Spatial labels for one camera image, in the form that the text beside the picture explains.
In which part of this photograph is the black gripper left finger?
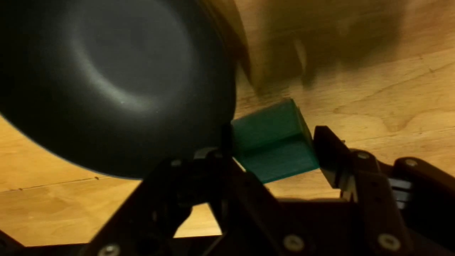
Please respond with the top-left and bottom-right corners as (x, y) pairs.
(84, 150), (285, 256)

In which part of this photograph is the green block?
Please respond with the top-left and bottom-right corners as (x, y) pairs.
(232, 98), (319, 183)

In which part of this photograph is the black bowl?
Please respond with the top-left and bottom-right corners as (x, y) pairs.
(0, 0), (236, 177)

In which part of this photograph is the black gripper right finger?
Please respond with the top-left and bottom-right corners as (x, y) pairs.
(313, 126), (455, 256)

